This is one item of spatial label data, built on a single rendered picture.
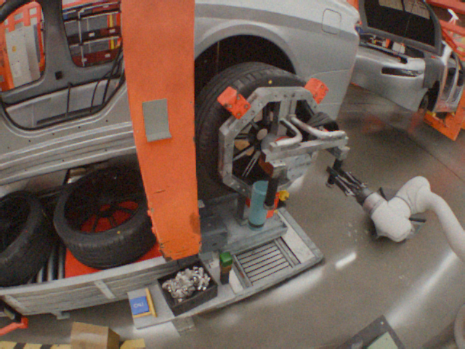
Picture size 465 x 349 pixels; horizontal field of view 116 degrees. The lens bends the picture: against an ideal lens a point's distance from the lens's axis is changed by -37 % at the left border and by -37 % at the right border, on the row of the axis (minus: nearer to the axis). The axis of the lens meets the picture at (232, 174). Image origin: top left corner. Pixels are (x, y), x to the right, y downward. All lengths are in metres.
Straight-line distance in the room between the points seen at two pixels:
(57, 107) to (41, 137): 0.76
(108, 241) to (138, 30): 0.91
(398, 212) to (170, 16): 0.90
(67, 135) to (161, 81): 0.76
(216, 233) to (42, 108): 1.63
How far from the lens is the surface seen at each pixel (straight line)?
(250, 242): 1.49
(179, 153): 0.63
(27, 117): 2.08
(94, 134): 1.16
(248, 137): 1.04
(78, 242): 1.22
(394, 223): 0.88
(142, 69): 0.53
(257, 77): 0.93
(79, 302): 1.43
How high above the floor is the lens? 1.36
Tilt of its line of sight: 37 degrees down
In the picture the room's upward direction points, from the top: 4 degrees clockwise
